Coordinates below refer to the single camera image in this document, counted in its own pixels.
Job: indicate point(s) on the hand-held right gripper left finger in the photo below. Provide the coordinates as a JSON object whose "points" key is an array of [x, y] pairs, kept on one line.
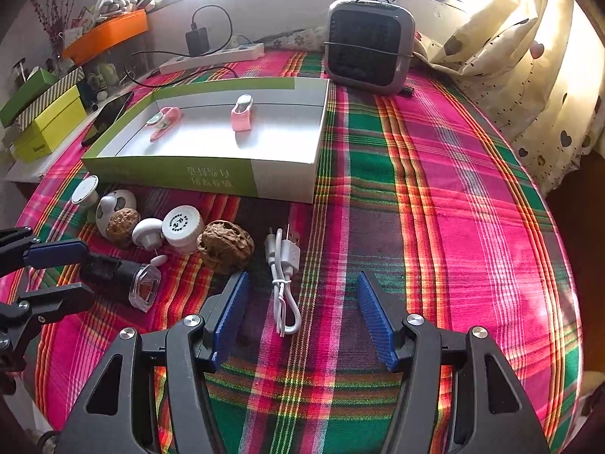
{"points": [[231, 321]]}

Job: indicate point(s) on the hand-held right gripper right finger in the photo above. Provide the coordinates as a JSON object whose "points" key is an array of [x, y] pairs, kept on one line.
{"points": [[376, 326]]}

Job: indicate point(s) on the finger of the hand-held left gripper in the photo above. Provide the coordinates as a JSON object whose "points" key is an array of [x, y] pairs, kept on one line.
{"points": [[56, 299], [56, 251]]}

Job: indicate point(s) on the black flashlight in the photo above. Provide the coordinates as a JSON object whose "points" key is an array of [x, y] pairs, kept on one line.
{"points": [[111, 274]]}

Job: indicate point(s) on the white disc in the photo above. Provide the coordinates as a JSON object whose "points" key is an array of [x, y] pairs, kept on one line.
{"points": [[85, 190]]}

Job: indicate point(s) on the large brown walnut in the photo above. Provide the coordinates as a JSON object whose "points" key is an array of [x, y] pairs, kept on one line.
{"points": [[226, 247]]}

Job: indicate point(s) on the white egg-shaped toy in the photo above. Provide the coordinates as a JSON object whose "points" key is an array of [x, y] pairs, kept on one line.
{"points": [[113, 201]]}

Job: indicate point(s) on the silver round cap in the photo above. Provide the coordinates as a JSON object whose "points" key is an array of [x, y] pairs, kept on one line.
{"points": [[182, 227]]}

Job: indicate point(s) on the green and white cardboard box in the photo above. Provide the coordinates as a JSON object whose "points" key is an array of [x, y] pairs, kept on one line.
{"points": [[203, 144]]}

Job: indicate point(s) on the small brown walnut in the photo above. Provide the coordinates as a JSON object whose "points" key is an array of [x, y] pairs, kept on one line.
{"points": [[122, 227]]}

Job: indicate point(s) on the white side table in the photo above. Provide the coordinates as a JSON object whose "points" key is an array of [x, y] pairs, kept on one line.
{"points": [[26, 170]]}

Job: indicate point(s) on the white mushroom-shaped knob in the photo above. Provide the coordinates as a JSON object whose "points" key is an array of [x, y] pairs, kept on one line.
{"points": [[146, 231]]}

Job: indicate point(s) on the yellow-green box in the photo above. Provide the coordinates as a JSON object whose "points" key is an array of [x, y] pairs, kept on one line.
{"points": [[49, 127]]}

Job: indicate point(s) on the plaid cloth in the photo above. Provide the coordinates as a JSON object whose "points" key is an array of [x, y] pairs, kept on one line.
{"points": [[425, 198]]}

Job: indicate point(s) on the black smartphone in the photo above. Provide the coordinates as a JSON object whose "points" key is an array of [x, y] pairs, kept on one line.
{"points": [[109, 114]]}

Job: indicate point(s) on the striped box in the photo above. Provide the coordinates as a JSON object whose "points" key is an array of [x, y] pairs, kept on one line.
{"points": [[52, 95]]}

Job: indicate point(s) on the dark green box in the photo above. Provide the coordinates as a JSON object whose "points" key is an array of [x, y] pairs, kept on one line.
{"points": [[23, 97]]}

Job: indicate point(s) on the pink clip with mint pad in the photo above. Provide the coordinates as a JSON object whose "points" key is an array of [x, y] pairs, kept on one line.
{"points": [[242, 116], [163, 122]]}

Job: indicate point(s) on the green decorated container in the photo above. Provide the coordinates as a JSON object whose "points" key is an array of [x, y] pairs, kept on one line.
{"points": [[106, 76]]}

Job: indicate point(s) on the glass jar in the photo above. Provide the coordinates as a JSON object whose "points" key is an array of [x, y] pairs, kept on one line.
{"points": [[19, 72]]}

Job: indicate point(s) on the orange tray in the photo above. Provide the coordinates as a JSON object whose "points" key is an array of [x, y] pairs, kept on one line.
{"points": [[108, 35]]}

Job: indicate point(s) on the dried flower branches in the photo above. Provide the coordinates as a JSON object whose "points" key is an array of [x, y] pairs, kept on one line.
{"points": [[52, 7]]}

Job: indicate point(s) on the white power strip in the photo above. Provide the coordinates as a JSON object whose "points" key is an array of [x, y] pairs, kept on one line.
{"points": [[212, 58]]}

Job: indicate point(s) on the black charger adapter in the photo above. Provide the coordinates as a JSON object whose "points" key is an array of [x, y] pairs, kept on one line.
{"points": [[196, 41]]}

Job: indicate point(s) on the grey desktop heater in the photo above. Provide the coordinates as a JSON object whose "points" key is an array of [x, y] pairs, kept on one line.
{"points": [[368, 52]]}

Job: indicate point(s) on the floral pillow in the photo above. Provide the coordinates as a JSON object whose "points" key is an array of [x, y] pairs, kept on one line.
{"points": [[295, 39]]}

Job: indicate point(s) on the cream heart-print curtain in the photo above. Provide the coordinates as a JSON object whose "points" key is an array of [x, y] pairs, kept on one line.
{"points": [[520, 56]]}

